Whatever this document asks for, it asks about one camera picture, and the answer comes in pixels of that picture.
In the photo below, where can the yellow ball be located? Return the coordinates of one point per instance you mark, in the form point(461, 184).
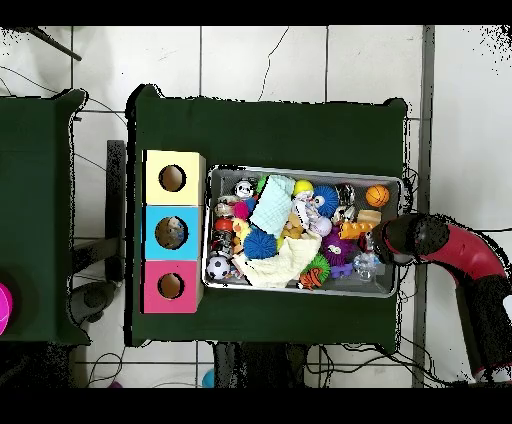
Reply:
point(303, 189)

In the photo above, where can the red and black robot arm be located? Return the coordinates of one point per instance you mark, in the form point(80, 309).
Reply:
point(448, 244)

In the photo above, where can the cream waffle cloth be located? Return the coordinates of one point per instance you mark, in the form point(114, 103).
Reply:
point(280, 264)

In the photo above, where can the dark green table cloth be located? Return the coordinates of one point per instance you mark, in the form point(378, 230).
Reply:
point(264, 136)

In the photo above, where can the shallow clear mesh bin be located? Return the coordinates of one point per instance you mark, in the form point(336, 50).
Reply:
point(384, 284)

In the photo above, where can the grey stand base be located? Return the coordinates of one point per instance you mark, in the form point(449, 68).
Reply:
point(92, 298)

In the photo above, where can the purple spiky ball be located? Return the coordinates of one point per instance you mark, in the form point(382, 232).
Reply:
point(336, 250)

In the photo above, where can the green cloth side table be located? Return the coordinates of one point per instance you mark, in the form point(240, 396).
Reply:
point(36, 216)

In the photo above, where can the blue spiky ball with eyes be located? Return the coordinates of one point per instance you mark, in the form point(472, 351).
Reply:
point(328, 200)

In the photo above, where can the black and white soccer ball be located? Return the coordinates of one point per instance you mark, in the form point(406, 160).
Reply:
point(217, 267)

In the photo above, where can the beige wooden block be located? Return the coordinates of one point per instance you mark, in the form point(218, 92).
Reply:
point(369, 216)

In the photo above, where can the black flat panel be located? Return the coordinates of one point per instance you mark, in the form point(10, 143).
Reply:
point(117, 184)

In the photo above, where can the orange basketball toy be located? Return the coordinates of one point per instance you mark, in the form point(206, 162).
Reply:
point(377, 195)

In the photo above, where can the blue round object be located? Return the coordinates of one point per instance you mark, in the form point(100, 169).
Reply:
point(208, 378)

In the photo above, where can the dark thin rod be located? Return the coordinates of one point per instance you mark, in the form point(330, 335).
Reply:
point(52, 44)

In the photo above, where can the light blue waffle cloth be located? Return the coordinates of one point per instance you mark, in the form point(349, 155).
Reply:
point(276, 204)

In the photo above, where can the orange plastic toy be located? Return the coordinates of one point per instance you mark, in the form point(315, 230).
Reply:
point(354, 230)

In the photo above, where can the pink round object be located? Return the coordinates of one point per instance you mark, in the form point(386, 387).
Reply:
point(3, 308)

